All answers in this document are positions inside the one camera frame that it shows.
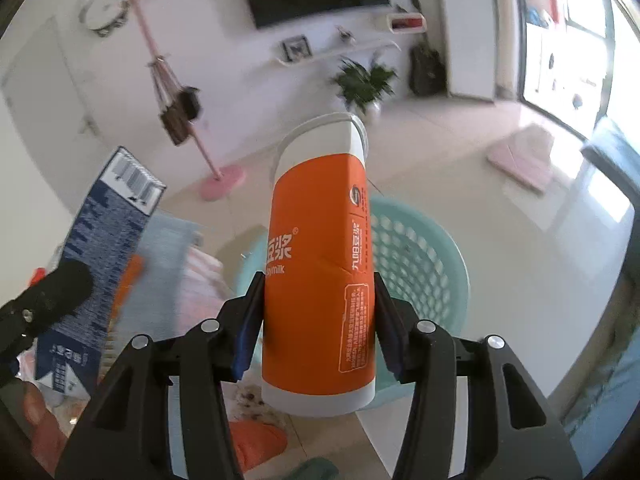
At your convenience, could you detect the white blue milk carton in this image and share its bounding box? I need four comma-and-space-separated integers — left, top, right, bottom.
35, 146, 166, 400

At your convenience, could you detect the orange soy milk cup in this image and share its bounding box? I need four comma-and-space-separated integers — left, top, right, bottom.
262, 113, 375, 417

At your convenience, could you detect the teal plastic trash basket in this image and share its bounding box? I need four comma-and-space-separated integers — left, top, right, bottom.
243, 195, 470, 406

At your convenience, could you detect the person's hand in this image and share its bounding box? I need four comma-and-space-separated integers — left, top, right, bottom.
21, 382, 67, 478

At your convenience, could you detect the patterned table cloth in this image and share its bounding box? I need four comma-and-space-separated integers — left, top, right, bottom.
102, 212, 233, 366

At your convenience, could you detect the white door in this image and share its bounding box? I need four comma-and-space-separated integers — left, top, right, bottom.
1, 18, 111, 212

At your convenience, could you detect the pink coat rack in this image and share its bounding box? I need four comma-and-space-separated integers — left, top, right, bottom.
128, 0, 246, 202

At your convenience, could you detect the brown hanging bag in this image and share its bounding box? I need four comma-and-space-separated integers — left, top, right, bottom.
156, 56, 191, 146

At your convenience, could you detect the black small hanging pouch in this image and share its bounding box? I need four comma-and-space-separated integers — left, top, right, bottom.
178, 87, 202, 122

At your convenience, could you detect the pink floor mat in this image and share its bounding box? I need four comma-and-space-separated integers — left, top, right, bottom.
486, 125, 554, 194

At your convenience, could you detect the green potted plant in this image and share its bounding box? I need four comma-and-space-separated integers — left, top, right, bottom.
331, 56, 397, 124

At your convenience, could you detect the black guitar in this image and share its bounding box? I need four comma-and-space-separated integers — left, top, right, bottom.
409, 32, 447, 98

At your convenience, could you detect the glass balcony door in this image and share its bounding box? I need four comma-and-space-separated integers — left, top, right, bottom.
521, 0, 639, 138

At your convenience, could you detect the red white box shelf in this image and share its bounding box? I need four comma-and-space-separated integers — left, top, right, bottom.
386, 12, 427, 35

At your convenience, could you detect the panda wall clock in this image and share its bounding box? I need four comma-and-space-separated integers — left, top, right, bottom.
78, 0, 129, 38

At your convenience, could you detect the white lower wall shelf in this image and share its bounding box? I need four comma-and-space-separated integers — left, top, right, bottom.
273, 39, 402, 68

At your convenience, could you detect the butterfly picture frame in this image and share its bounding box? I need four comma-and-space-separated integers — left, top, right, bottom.
282, 35, 312, 63

